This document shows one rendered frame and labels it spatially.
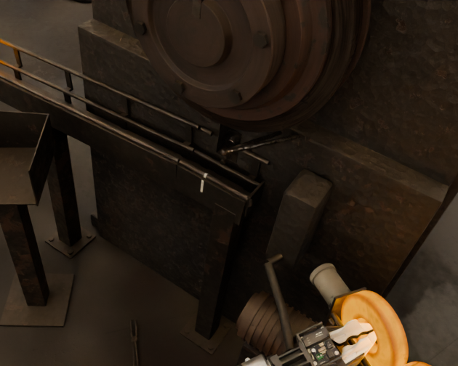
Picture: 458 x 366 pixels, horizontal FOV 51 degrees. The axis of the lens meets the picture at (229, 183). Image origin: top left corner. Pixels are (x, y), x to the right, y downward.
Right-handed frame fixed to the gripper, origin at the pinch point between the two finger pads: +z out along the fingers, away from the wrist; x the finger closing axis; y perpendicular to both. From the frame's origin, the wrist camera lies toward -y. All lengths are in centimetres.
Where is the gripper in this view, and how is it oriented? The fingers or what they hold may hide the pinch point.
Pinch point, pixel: (372, 332)
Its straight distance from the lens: 98.3
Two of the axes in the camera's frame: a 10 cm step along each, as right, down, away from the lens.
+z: 9.1, -4.0, 1.2
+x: -3.8, -6.9, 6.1
